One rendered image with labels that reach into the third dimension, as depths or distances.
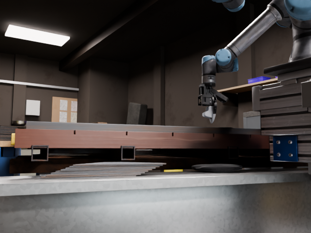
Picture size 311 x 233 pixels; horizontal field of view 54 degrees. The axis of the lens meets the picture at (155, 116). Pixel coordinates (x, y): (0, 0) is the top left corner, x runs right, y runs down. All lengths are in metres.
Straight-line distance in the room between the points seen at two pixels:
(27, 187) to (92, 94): 7.65
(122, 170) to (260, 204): 0.63
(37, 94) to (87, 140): 8.01
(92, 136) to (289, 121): 0.65
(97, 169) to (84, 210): 0.16
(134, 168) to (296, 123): 0.53
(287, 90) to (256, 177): 0.31
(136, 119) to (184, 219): 6.50
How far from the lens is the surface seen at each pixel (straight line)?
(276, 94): 1.12
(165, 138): 1.14
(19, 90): 8.86
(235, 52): 1.56
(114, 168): 0.95
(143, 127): 1.16
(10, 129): 1.41
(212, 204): 1.21
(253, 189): 1.31
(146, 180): 0.91
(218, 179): 1.02
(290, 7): 1.00
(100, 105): 8.50
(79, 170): 0.93
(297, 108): 1.07
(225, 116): 5.76
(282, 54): 5.18
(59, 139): 1.05
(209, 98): 1.65
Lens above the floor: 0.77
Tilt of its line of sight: 6 degrees up
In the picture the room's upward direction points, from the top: straight up
